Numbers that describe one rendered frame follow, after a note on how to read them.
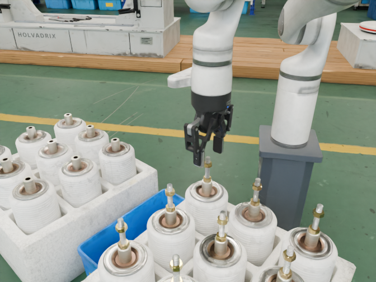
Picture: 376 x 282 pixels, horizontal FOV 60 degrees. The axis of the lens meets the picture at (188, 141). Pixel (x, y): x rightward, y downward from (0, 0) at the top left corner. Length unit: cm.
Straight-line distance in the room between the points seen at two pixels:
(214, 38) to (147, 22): 188
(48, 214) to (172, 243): 31
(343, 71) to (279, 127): 152
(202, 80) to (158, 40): 179
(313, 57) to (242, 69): 149
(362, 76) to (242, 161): 124
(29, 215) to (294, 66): 66
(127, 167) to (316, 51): 54
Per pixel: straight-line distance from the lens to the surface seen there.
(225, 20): 59
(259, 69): 223
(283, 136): 82
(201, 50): 57
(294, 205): 91
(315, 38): 75
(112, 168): 89
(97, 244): 87
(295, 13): 68
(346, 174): 136
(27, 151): 102
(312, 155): 82
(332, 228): 110
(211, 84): 58
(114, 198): 87
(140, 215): 93
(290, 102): 78
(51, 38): 269
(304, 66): 76
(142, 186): 92
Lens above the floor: 71
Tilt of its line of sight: 30 degrees down
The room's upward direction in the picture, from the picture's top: straight up
